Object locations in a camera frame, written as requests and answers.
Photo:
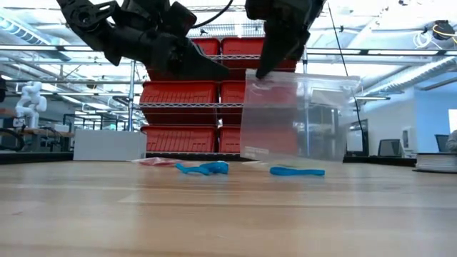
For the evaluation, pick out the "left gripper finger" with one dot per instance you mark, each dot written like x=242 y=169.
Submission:
x=196 y=66

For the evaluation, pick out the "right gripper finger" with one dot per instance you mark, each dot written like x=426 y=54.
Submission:
x=299 y=46
x=275 y=50

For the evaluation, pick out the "blue rubber band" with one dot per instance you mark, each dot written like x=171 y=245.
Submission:
x=185 y=168
x=296 y=171
x=216 y=167

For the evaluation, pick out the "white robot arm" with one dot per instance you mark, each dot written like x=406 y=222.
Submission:
x=32 y=103

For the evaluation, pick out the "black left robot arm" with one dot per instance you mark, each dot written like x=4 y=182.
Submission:
x=89 y=18

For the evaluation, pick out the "black upright stand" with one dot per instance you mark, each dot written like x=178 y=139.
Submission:
x=336 y=125

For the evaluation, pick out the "white cardboard box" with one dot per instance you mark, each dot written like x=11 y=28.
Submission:
x=107 y=144

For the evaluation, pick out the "white framed board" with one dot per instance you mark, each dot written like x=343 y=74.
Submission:
x=362 y=141

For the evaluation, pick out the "wooden workbench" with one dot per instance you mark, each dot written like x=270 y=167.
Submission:
x=43 y=132

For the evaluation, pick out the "dark office chair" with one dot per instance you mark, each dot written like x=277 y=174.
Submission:
x=389 y=148
x=441 y=142

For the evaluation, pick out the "person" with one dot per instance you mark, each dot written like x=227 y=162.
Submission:
x=452 y=142

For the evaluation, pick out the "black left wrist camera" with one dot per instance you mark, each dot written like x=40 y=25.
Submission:
x=184 y=18

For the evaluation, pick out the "silver ventilation duct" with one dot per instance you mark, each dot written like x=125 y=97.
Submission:
x=410 y=76

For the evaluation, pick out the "white wall dispenser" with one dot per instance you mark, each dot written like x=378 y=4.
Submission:
x=407 y=139

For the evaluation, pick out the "black aluminium table frame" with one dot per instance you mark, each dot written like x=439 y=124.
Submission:
x=35 y=158

